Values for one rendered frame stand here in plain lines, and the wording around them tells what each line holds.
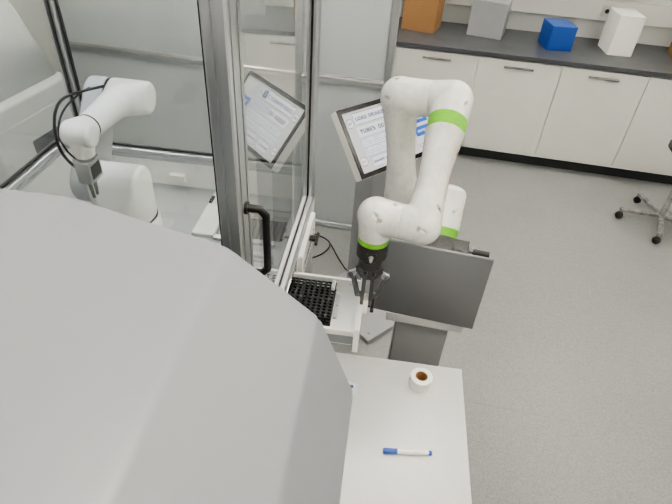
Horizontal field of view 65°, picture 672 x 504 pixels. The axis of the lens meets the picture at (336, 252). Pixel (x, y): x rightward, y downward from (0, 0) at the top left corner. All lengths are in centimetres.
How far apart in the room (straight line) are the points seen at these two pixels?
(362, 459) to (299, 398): 100
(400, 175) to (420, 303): 46
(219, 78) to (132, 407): 57
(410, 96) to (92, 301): 129
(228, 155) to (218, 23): 22
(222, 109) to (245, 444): 58
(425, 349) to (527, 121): 283
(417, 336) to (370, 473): 69
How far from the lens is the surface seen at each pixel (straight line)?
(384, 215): 143
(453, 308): 189
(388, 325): 291
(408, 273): 180
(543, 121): 460
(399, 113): 169
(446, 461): 161
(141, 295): 55
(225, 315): 56
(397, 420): 165
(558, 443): 274
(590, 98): 458
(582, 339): 325
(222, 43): 87
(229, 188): 98
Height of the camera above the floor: 211
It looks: 39 degrees down
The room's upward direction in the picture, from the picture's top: 4 degrees clockwise
